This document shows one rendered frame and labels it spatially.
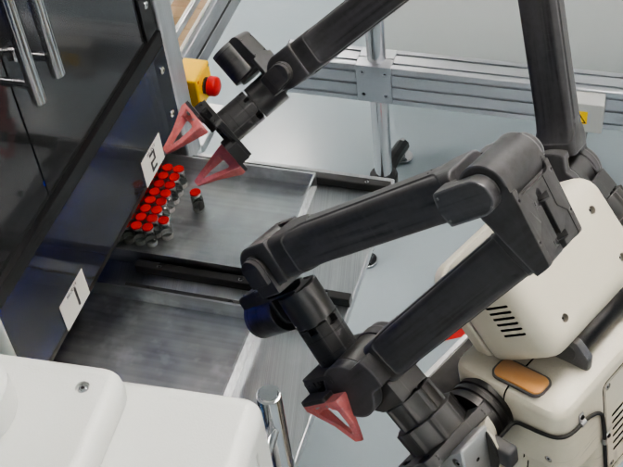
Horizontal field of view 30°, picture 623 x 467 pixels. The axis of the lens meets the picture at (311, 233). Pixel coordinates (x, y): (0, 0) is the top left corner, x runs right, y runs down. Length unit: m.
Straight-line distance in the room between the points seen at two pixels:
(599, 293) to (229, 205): 0.94
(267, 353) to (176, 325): 0.17
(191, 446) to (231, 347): 0.93
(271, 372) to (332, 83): 1.32
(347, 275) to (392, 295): 1.14
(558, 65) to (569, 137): 0.10
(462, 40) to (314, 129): 0.54
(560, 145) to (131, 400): 0.79
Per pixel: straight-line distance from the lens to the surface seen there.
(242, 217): 2.17
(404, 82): 3.03
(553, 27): 1.60
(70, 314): 1.91
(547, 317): 1.40
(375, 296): 3.18
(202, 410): 1.06
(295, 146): 3.64
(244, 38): 1.84
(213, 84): 2.28
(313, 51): 1.75
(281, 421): 1.17
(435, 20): 3.64
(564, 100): 1.63
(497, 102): 3.01
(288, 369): 1.93
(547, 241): 1.17
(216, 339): 1.98
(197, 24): 2.58
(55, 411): 1.05
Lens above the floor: 2.40
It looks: 45 degrees down
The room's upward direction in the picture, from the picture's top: 7 degrees counter-clockwise
